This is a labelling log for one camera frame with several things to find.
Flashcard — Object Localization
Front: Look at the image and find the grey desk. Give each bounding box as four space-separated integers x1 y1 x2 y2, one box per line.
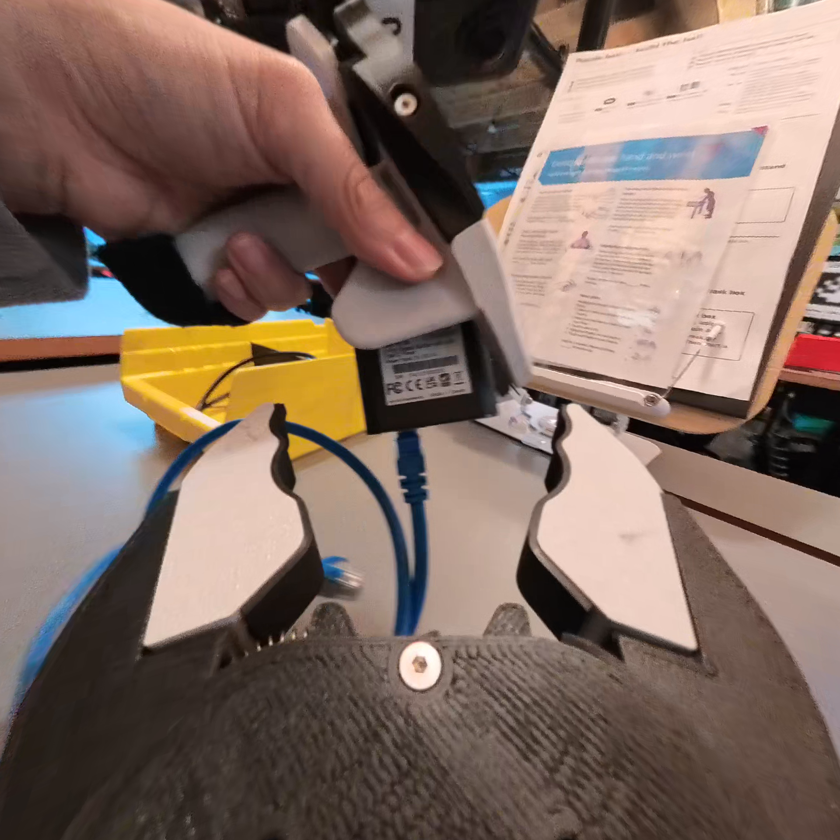
0 357 840 723

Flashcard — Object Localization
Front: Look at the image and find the blue ethernet cable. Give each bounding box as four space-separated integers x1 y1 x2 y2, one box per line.
13 420 431 697

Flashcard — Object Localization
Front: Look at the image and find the tilted document board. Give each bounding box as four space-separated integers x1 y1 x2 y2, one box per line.
486 26 840 434

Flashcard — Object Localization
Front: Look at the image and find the red storage bin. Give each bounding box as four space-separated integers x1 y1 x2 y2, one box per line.
784 333 840 371

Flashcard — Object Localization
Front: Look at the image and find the printed instruction sheet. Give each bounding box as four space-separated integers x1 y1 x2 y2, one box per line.
499 13 840 401

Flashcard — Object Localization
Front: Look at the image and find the yellow plastic bin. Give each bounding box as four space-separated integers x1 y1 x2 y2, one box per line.
121 319 365 460

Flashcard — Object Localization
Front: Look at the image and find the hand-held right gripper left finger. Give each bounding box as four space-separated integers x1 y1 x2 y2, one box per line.
142 402 327 652

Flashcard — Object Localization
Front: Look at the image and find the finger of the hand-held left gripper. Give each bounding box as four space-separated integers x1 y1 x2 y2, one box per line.
330 218 534 391

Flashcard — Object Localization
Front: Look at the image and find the black network splitter box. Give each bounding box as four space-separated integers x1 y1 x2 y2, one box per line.
354 322 497 435

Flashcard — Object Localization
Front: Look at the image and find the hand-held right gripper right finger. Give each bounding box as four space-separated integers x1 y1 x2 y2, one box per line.
515 402 700 658

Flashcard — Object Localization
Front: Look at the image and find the person's left hand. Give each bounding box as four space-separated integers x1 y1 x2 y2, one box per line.
0 0 445 324

